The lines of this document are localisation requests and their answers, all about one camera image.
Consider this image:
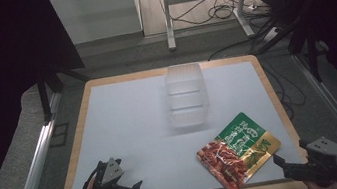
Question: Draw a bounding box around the black metal stand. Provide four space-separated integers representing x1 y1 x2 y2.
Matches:
245 0 337 92
33 63 97 126

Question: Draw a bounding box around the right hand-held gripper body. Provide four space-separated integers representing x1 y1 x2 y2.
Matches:
293 133 337 189

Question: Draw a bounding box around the person's right hand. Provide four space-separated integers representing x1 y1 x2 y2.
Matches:
301 168 337 189

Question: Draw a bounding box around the green and red snack packet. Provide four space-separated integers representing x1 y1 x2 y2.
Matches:
190 106 288 189

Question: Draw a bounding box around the white power strip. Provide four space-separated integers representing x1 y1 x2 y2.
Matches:
261 25 284 44

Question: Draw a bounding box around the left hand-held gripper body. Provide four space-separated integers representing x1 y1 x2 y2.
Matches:
88 154 135 189

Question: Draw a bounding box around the clear plastic storage box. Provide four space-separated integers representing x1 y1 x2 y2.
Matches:
159 60 213 132

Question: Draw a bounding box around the white cabinet panel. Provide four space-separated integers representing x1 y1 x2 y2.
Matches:
49 0 145 48

